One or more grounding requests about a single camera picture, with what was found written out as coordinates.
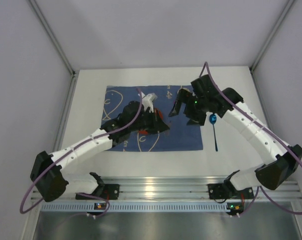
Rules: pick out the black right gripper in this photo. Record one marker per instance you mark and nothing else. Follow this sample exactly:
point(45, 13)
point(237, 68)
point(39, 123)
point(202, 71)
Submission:
point(188, 107)

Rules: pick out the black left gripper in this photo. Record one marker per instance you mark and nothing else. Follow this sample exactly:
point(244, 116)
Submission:
point(152, 120)

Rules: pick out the blue cloth placemat gold print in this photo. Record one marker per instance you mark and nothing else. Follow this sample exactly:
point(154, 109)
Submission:
point(182, 137)

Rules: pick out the orange plastic plate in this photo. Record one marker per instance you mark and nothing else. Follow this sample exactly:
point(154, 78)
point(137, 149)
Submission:
point(160, 114)

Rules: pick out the blue metal spoon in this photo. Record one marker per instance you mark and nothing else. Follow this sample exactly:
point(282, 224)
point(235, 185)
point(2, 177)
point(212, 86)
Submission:
point(213, 120)

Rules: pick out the iridescent purple fork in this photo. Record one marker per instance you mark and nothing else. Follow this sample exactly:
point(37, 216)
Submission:
point(167, 133)

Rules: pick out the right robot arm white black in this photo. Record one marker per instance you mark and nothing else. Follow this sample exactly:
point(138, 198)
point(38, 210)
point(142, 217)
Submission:
point(278, 161)

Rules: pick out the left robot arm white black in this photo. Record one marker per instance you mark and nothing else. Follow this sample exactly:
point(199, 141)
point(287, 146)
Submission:
point(49, 172)

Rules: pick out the aluminium front rail base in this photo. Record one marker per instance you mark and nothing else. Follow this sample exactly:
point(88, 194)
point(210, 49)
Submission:
point(189, 188)

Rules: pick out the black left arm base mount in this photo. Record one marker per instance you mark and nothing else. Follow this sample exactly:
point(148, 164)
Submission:
point(106, 191)

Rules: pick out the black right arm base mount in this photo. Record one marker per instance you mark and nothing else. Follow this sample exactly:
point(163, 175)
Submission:
point(221, 192)

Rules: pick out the slotted grey cable duct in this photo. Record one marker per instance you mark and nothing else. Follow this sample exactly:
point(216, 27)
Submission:
point(141, 207)

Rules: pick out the aluminium frame rail right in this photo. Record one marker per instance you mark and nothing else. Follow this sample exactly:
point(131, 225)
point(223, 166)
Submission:
point(289, 4)

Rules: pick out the aluminium frame rail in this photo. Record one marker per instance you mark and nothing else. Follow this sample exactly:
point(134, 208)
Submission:
point(50, 34)
point(289, 4)

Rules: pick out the aluminium frame rail left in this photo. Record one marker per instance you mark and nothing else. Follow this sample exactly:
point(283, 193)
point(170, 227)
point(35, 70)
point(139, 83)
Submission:
point(50, 34)

